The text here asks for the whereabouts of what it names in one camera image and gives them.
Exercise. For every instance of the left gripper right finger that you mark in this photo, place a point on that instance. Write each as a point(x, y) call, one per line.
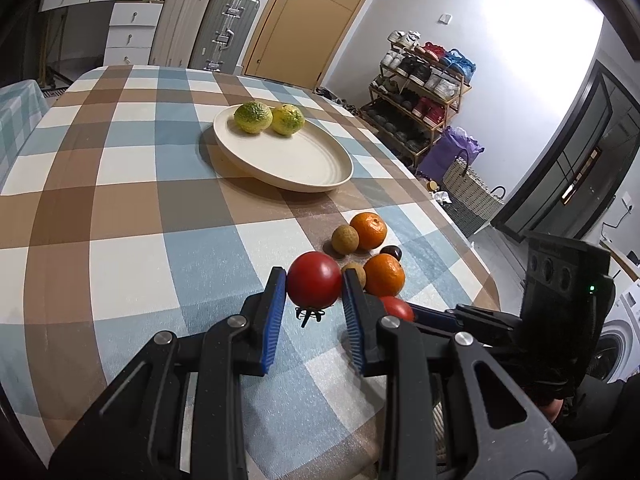
point(451, 411)

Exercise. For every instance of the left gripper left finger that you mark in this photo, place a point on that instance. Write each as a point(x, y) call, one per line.
point(174, 411)

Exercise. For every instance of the small red tomato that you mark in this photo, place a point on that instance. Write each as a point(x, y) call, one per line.
point(398, 308)

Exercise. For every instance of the orange mandarin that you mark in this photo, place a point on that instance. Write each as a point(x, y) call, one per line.
point(385, 276)
point(371, 230)

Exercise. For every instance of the brown longan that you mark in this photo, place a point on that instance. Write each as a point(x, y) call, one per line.
point(356, 272)
point(345, 240)

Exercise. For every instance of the dark purple plum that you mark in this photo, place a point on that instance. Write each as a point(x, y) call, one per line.
point(392, 250)

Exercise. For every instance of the large red tomato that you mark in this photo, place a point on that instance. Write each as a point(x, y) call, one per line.
point(314, 281)

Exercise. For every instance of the white washing machine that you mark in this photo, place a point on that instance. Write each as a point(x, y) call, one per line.
point(617, 355)

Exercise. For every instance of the woven basket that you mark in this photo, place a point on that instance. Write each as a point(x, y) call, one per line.
point(472, 203)

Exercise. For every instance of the purple bag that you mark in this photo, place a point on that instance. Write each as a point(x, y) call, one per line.
point(453, 143)

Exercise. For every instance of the checkered tablecloth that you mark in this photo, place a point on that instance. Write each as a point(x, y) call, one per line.
point(121, 217)

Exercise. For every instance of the wooden shoe rack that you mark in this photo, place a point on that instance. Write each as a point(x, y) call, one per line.
point(415, 95)

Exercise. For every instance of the cream round plate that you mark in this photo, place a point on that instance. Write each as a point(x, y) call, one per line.
point(309, 161)

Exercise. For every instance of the left green guava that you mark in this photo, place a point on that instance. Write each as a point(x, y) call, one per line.
point(253, 117)

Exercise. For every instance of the green guava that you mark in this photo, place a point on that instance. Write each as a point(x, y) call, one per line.
point(287, 119)
point(253, 117)

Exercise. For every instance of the right green guava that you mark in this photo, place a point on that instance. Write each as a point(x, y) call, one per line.
point(287, 119)

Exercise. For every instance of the grey silver suitcase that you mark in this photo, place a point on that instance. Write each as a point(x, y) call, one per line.
point(222, 35)

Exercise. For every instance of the wooden door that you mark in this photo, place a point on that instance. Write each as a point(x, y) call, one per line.
point(295, 41)

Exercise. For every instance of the beige suitcase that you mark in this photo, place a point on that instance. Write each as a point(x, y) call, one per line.
point(176, 32)

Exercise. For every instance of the white drawer desk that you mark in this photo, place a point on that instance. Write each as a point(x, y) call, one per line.
point(112, 32)

